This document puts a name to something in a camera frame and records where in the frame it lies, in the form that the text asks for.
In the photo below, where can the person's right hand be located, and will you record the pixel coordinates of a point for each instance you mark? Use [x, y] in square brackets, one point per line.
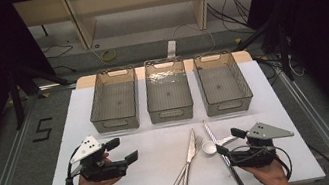
[272, 174]

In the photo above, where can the striped long stick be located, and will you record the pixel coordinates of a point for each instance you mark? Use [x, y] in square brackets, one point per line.
[209, 130]

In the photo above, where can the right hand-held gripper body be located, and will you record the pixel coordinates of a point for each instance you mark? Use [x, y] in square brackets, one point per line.
[254, 157]

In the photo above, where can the light wooden shelf unit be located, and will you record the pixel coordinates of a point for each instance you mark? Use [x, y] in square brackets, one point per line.
[83, 21]

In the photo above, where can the steel table knife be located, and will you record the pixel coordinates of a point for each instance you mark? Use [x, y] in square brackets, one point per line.
[190, 145]

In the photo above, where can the white ceramic spoon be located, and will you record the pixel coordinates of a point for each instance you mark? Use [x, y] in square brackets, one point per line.
[209, 148]

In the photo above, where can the black metal stand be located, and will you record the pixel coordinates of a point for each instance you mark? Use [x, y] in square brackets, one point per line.
[16, 97]
[286, 58]

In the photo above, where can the steel fork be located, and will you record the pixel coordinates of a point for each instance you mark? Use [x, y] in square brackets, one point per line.
[198, 141]

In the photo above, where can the smoky clear plastic bin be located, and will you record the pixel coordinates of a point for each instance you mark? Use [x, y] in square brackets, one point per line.
[168, 92]
[222, 84]
[115, 102]

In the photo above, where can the white power strip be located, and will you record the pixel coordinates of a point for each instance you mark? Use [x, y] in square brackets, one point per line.
[171, 49]

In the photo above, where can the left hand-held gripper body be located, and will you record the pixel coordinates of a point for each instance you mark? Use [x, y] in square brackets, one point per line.
[98, 171]

